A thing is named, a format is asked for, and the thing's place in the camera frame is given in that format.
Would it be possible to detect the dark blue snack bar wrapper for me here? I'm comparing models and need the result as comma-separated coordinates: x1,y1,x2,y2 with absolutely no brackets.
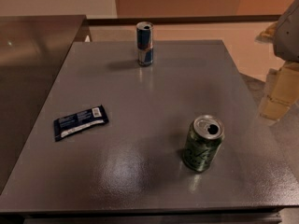
53,105,109,142

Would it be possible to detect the blue silver energy drink can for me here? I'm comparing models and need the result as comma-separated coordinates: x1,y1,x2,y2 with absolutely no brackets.
136,21,153,66

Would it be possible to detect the tan cardboard box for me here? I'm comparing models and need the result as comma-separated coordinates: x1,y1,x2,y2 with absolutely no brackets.
259,62,299,121

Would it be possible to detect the green soda can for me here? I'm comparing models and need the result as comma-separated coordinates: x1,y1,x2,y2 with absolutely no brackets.
182,115,224,173

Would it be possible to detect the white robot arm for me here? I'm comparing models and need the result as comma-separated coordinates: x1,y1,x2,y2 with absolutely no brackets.
273,0,299,63

